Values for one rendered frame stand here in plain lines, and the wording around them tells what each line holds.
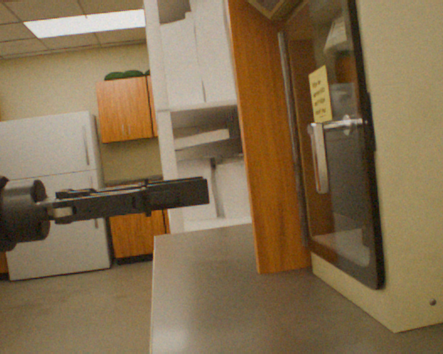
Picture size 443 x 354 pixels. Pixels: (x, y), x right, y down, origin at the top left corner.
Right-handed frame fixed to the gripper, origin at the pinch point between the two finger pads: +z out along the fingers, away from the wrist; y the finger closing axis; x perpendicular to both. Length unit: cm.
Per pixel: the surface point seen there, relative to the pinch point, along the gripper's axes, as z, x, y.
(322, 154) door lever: 18.1, -2.7, -1.2
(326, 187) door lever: 18.2, 1.5, -1.2
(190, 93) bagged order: 14, -26, 135
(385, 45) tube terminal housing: 25.7, -15.0, -5.5
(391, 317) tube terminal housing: 23.6, 18.0, -5.6
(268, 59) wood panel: 21.0, -20.2, 31.7
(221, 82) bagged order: 25, -28, 123
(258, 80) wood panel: 18.5, -16.3, 31.6
